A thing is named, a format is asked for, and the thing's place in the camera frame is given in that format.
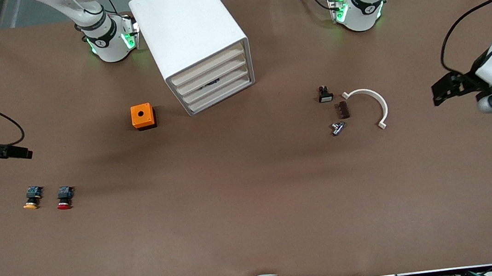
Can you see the beige cabinet drawer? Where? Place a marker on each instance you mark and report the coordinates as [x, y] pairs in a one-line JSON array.
[[220, 95], [207, 66], [229, 70], [230, 80]]

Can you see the yellow mushroom push button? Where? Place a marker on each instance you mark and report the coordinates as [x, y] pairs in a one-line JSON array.
[[32, 197]]

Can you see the silver metal connector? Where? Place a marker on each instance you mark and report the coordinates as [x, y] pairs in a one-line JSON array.
[[337, 128]]

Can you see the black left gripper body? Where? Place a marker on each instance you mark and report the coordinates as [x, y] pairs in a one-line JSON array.
[[466, 83]]

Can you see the black white-capped push button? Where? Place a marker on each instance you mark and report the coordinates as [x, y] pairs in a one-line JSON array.
[[325, 96]]

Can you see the brown terminal block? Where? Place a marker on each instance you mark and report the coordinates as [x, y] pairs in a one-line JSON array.
[[342, 110]]

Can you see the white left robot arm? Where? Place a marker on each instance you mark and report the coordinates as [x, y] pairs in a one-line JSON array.
[[360, 21]]

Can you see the white curved bracket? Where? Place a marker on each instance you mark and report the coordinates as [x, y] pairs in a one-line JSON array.
[[363, 91]]

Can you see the orange box with hole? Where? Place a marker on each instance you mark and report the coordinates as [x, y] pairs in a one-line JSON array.
[[141, 115]]

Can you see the white drawer cabinet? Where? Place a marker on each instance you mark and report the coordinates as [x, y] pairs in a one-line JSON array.
[[182, 25]]

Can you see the red mushroom push button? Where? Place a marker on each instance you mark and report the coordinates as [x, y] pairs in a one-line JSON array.
[[65, 198]]

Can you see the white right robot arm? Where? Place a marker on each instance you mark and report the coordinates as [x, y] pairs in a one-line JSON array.
[[113, 51]]

